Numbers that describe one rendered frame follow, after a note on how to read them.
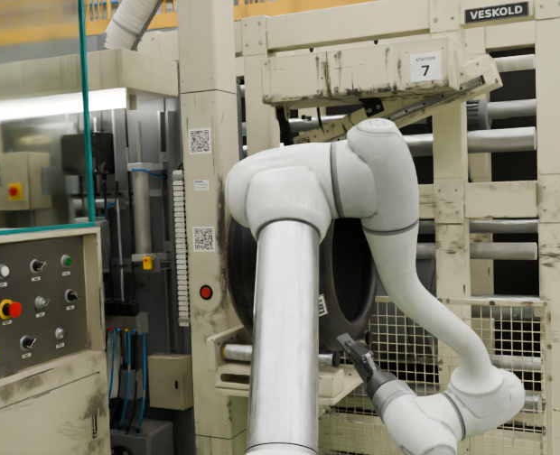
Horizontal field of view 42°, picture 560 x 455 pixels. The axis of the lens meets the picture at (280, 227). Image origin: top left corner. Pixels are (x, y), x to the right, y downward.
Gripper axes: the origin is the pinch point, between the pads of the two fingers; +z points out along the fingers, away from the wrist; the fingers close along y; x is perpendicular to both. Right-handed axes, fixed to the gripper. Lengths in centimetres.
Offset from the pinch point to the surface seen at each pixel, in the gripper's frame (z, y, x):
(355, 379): 22.0, 32.2, 5.9
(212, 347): 35.8, 11.1, -28.0
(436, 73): 49, -36, 61
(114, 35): 137, -56, -15
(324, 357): 15.8, 14.5, -2.6
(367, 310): 32.3, 19.2, 17.8
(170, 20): 641, 56, 90
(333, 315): 16.8, 3.5, 3.1
